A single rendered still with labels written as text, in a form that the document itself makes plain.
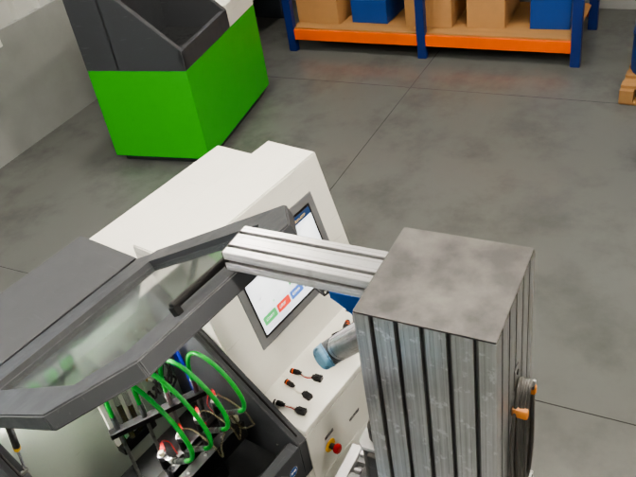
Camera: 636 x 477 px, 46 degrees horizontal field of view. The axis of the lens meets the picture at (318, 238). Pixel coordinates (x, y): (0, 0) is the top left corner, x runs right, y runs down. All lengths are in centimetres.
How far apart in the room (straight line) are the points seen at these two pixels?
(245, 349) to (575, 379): 193
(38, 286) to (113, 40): 348
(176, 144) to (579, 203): 301
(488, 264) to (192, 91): 447
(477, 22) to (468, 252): 572
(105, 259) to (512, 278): 153
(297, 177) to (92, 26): 343
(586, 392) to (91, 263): 242
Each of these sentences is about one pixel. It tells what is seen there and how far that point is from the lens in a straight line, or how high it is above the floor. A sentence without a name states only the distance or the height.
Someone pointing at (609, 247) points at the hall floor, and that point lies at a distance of 470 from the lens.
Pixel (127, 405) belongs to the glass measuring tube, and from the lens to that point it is 258.
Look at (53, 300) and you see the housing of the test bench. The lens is 242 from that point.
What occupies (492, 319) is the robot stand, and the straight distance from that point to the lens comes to 123.
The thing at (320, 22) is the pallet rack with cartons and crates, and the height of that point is 25.
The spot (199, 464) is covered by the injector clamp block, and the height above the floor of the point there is 98.
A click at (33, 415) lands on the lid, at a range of 155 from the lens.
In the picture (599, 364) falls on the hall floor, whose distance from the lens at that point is 399.
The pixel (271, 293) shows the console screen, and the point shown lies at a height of 125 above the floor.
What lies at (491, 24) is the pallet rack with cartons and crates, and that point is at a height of 28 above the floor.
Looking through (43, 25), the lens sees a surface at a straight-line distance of 714.
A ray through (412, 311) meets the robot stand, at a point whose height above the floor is 203.
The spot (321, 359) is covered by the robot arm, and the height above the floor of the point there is 135.
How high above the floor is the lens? 288
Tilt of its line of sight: 36 degrees down
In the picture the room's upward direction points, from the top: 10 degrees counter-clockwise
